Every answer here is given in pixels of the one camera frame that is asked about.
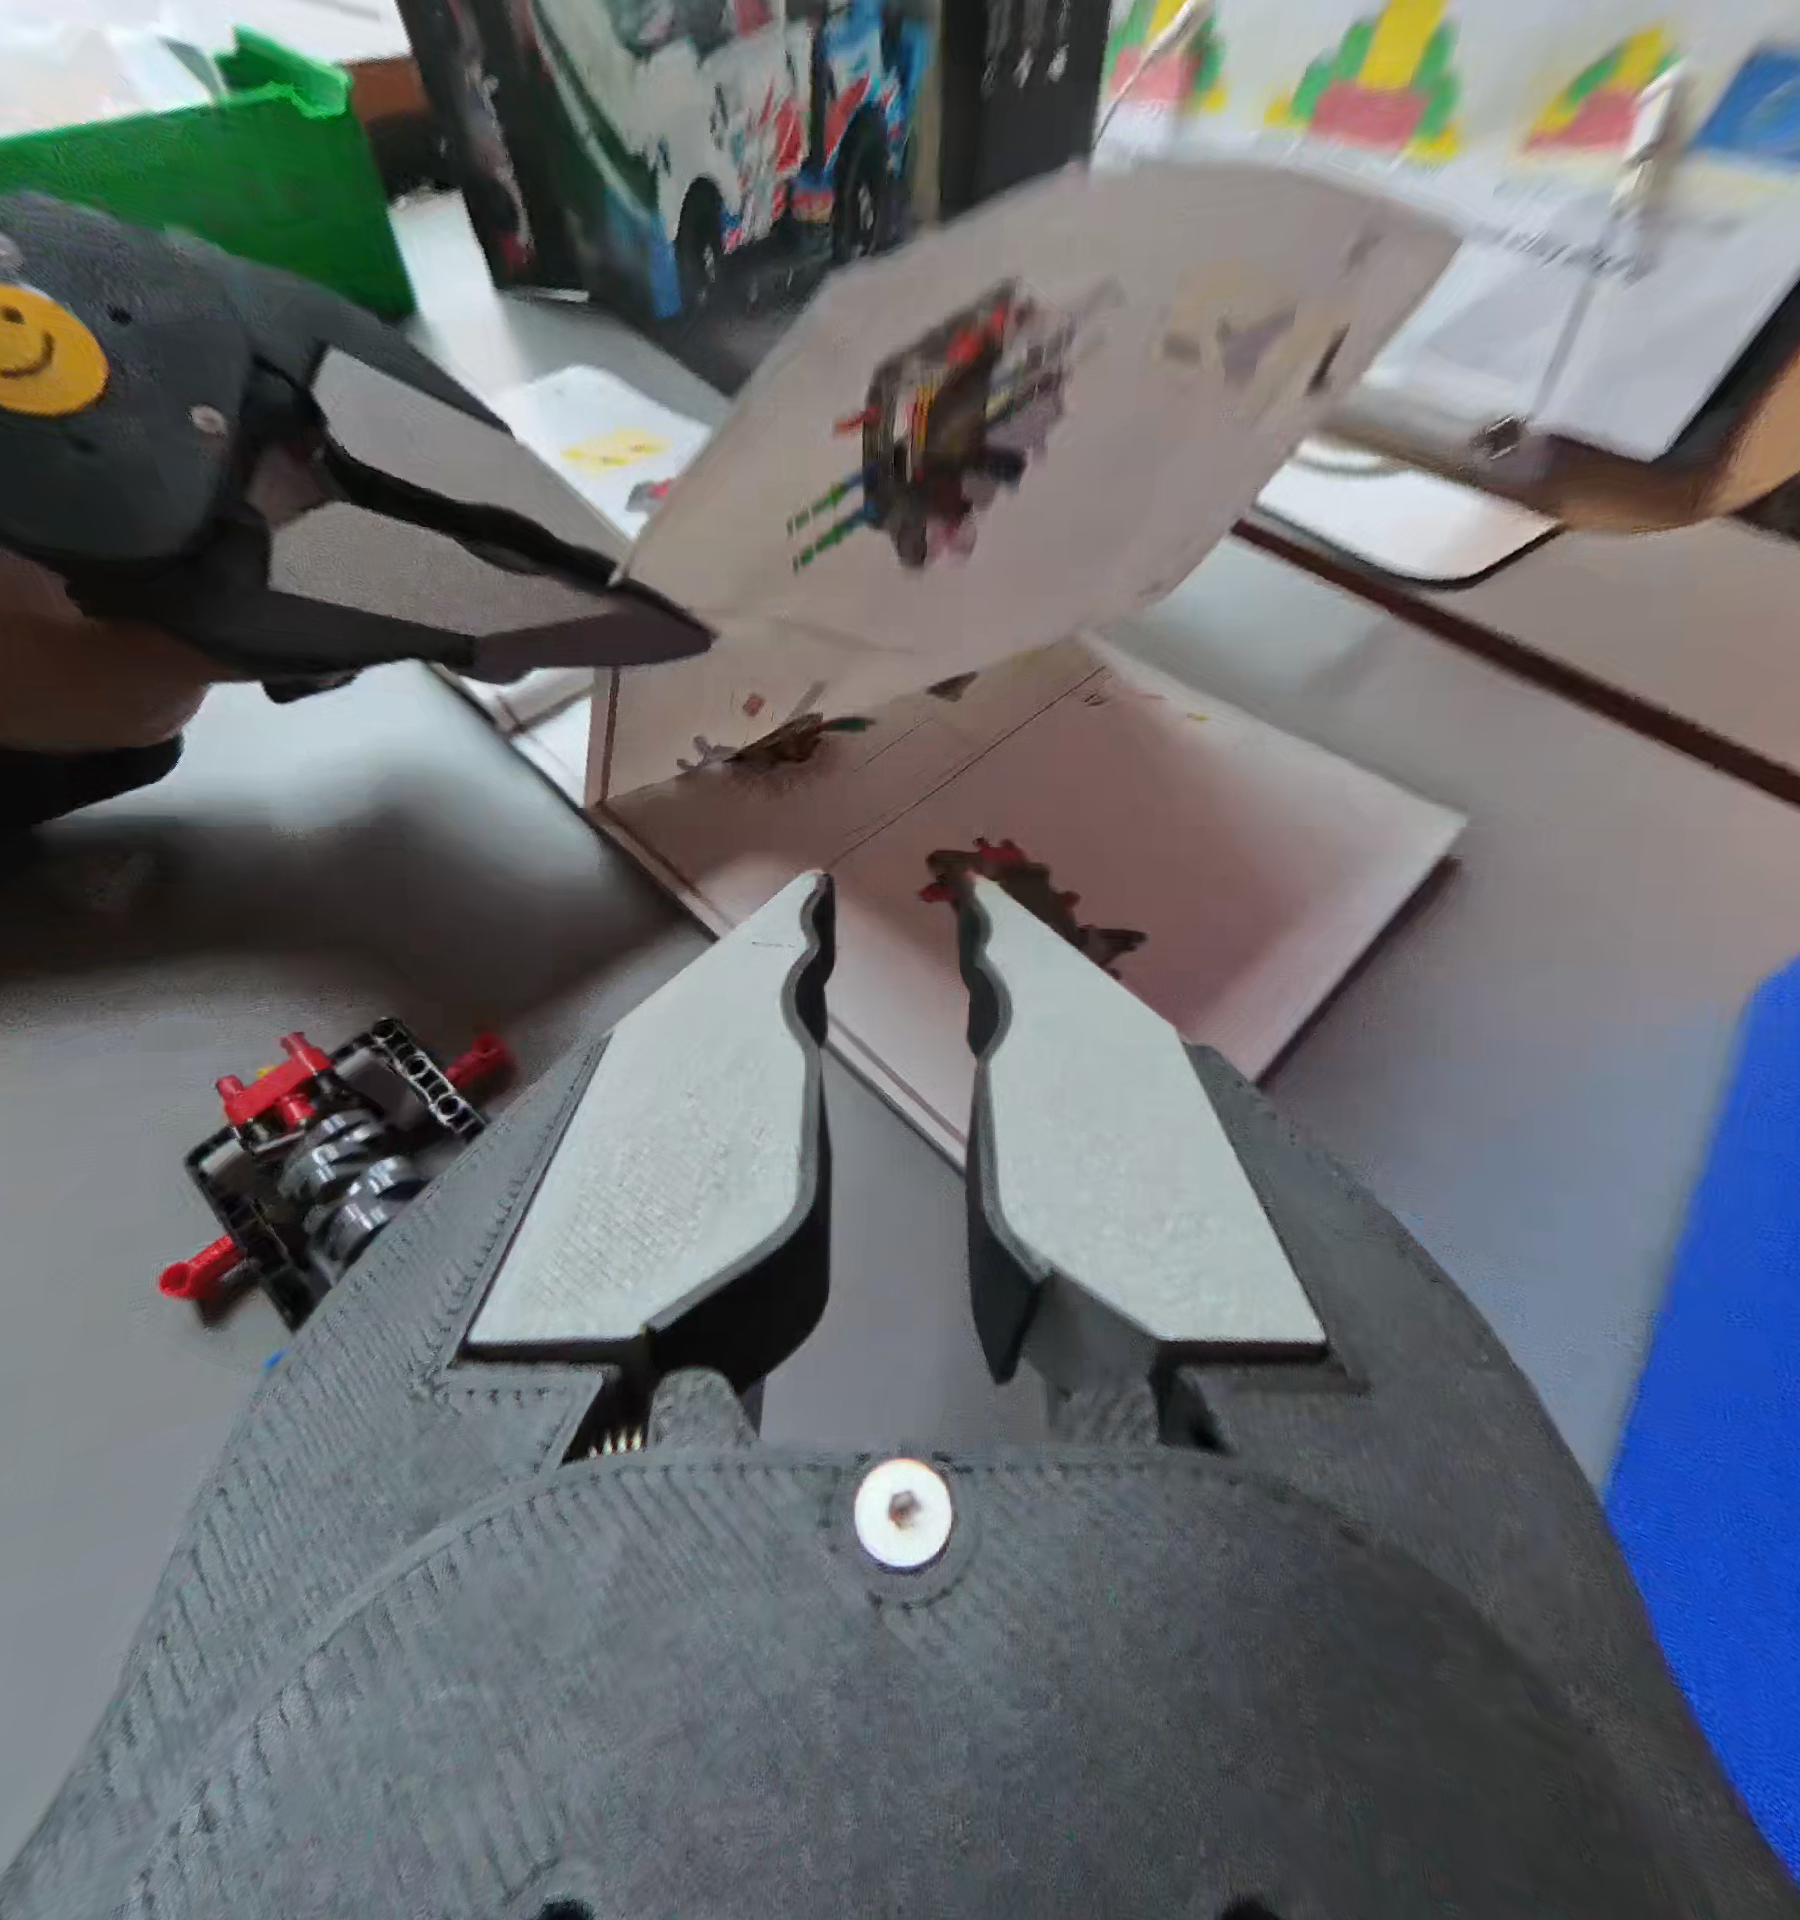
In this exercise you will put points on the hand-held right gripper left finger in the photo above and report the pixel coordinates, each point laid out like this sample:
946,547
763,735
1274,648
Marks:
659,1186

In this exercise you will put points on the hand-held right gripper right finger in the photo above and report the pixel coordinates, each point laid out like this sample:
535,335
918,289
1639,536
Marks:
1139,1199

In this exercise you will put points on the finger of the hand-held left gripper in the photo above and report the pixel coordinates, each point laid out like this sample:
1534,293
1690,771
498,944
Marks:
450,449
435,584

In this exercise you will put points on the lego engine frame assembly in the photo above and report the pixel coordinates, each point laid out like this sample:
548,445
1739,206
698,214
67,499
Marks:
345,1156

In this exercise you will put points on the lego instruction booklet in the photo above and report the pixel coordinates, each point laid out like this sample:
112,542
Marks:
1139,421

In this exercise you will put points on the black lego set box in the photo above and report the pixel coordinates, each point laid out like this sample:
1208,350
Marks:
691,136

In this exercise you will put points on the person's left hand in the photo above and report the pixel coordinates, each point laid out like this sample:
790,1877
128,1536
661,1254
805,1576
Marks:
30,659

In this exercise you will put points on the green plastic bin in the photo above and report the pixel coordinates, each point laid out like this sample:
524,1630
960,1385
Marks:
210,180

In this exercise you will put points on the blue plastic storage bin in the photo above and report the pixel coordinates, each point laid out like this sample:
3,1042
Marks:
1754,1427

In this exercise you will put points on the wooden sign backing board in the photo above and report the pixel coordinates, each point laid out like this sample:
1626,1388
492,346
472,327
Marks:
1741,435

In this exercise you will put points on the paper sign in acrylic holder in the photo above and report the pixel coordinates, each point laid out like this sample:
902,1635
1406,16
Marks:
1590,196

